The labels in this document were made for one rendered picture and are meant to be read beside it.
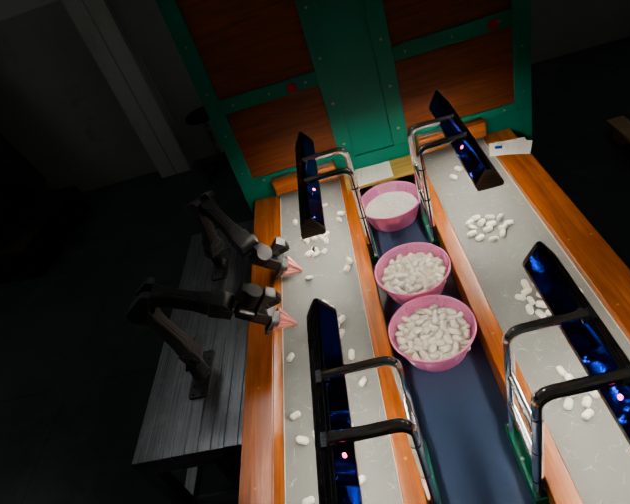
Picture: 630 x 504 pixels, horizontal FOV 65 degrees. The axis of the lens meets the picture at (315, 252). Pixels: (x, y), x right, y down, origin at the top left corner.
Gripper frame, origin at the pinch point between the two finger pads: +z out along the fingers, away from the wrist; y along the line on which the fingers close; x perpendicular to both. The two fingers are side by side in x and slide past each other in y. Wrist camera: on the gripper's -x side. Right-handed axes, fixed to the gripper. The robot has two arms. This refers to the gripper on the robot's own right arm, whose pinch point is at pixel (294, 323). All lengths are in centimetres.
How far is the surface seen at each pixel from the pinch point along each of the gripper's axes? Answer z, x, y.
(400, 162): 42, -31, 86
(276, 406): -2.6, 9.9, -25.7
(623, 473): 60, -41, -62
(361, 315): 21.3, -8.2, 3.4
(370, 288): 23.5, -13.4, 12.4
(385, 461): 21, -8, -48
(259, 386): -7.1, 12.7, -17.7
